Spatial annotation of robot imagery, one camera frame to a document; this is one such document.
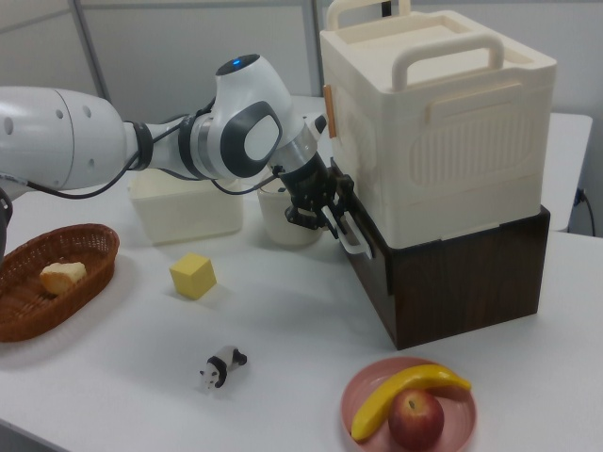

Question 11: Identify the red toy apple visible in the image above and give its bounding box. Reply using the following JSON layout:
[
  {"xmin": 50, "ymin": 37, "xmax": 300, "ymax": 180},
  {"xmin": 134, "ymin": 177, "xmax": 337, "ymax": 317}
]
[{"xmin": 387, "ymin": 388, "xmax": 446, "ymax": 449}]

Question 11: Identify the yellow toy banana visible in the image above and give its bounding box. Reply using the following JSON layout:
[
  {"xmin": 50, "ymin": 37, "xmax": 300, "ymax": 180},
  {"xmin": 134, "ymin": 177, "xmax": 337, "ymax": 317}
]
[{"xmin": 350, "ymin": 363, "xmax": 473, "ymax": 443}]

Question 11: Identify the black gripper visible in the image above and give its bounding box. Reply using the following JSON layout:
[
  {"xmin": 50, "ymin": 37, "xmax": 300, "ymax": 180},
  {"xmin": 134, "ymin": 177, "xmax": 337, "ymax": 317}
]
[{"xmin": 276, "ymin": 153, "xmax": 355, "ymax": 243}]

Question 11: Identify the white plastic bin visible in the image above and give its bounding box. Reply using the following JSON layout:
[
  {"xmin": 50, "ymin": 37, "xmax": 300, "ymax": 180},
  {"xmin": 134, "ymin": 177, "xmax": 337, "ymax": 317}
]
[{"xmin": 127, "ymin": 169, "xmax": 246, "ymax": 246}]

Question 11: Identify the black wall cable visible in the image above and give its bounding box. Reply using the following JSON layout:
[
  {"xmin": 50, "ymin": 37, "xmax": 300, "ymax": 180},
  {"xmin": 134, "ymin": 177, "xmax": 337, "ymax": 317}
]
[{"xmin": 575, "ymin": 186, "xmax": 595, "ymax": 234}]

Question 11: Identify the panda toy figure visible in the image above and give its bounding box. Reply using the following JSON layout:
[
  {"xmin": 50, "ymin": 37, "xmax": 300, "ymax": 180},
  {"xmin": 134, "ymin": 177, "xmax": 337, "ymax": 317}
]
[{"xmin": 198, "ymin": 345, "xmax": 249, "ymax": 392}]

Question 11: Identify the dark drawer with white handle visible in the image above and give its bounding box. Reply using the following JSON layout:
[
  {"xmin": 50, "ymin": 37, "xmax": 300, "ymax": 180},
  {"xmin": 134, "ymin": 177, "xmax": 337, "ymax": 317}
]
[{"xmin": 329, "ymin": 157, "xmax": 397, "ymax": 340}]

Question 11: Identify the yellow cube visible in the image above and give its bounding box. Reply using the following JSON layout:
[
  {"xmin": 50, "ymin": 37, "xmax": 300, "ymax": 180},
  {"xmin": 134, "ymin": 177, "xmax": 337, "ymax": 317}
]
[{"xmin": 169, "ymin": 251, "xmax": 219, "ymax": 299}]

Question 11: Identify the small beige trash can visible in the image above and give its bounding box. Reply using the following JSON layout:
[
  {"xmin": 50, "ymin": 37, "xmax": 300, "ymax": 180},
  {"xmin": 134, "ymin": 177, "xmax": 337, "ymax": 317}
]
[{"xmin": 256, "ymin": 181, "xmax": 326, "ymax": 250}]

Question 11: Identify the pink plate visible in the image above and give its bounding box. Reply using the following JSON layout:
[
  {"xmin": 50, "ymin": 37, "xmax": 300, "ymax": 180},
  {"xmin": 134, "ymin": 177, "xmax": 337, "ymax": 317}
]
[{"xmin": 340, "ymin": 356, "xmax": 479, "ymax": 452}]

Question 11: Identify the orange cabinet door handle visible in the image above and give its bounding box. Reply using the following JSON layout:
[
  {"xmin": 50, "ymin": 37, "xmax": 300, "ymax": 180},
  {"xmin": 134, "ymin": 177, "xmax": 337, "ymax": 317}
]
[{"xmin": 323, "ymin": 84, "xmax": 338, "ymax": 140}]

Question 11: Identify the piece of toy bread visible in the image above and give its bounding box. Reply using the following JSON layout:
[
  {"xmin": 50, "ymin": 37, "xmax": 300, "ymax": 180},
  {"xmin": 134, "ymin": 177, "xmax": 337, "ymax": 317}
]
[{"xmin": 40, "ymin": 261, "xmax": 89, "ymax": 297}]

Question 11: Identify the brown wicker basket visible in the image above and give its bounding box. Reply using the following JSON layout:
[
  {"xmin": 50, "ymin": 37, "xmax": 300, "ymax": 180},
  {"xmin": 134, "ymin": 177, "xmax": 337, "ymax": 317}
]
[{"xmin": 0, "ymin": 223, "xmax": 121, "ymax": 344}]

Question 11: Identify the cream plastic storage cabinet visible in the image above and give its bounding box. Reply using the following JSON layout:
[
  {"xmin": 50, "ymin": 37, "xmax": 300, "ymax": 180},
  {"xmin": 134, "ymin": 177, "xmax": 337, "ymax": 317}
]
[{"xmin": 318, "ymin": 0, "xmax": 558, "ymax": 247}]

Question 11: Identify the dark wooden drawer housing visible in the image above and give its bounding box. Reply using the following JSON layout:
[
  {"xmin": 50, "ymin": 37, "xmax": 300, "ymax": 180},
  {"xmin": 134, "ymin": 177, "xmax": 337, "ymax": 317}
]
[{"xmin": 329, "ymin": 157, "xmax": 551, "ymax": 350}]

